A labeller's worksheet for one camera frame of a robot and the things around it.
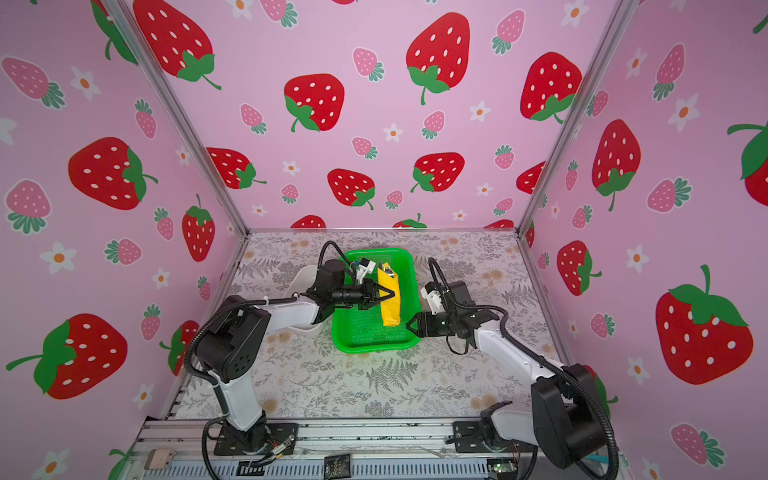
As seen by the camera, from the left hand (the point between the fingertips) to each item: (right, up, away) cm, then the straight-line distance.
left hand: (394, 295), depth 84 cm
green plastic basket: (-10, -12, +9) cm, 18 cm away
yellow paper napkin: (-1, -3, -1) cm, 4 cm away
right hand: (+5, -8, 0) cm, 10 cm away
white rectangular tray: (-21, -2, -18) cm, 28 cm away
